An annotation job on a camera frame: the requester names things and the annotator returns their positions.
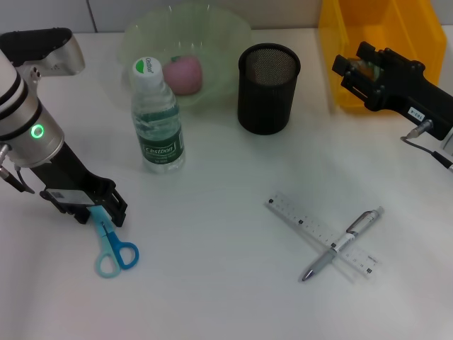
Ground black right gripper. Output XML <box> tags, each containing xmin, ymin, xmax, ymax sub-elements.
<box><xmin>331</xmin><ymin>40</ymin><xmax>453</xmax><ymax>142</ymax></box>

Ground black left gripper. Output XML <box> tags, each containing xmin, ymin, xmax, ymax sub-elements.
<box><xmin>30</xmin><ymin>140</ymin><xmax>129</xmax><ymax>228</ymax></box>

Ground blue safety scissors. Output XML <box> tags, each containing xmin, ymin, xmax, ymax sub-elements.
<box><xmin>90</xmin><ymin>206</ymin><xmax>140</xmax><ymax>280</ymax></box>

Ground clear green-label water bottle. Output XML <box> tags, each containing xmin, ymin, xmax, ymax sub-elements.
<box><xmin>130</xmin><ymin>56</ymin><xmax>186</xmax><ymax>175</ymax></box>

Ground translucent green fruit bowl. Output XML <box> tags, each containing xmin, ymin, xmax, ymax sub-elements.
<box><xmin>118</xmin><ymin>3</ymin><xmax>253</xmax><ymax>115</ymax></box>

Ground pink toy peach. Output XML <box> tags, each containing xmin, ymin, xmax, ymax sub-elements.
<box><xmin>162</xmin><ymin>55</ymin><xmax>204</xmax><ymax>96</ymax></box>

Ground black mesh pen holder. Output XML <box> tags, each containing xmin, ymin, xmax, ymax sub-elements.
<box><xmin>236</xmin><ymin>42</ymin><xmax>302</xmax><ymax>135</ymax></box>

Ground clear plastic ruler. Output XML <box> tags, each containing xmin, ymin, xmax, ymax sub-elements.
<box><xmin>264</xmin><ymin>191</ymin><xmax>382</xmax><ymax>281</ymax></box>

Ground white grey ballpoint pen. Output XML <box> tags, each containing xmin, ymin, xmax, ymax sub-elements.
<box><xmin>300</xmin><ymin>206</ymin><xmax>386</xmax><ymax>283</ymax></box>

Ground yellow plastic bin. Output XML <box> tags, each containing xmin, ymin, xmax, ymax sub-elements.
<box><xmin>317</xmin><ymin>0</ymin><xmax>447</xmax><ymax>114</ymax></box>

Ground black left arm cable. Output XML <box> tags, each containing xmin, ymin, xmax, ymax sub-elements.
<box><xmin>0</xmin><ymin>163</ymin><xmax>36</xmax><ymax>195</ymax></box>

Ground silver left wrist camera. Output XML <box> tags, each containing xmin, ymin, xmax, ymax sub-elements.
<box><xmin>0</xmin><ymin>27</ymin><xmax>86</xmax><ymax>78</ymax></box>

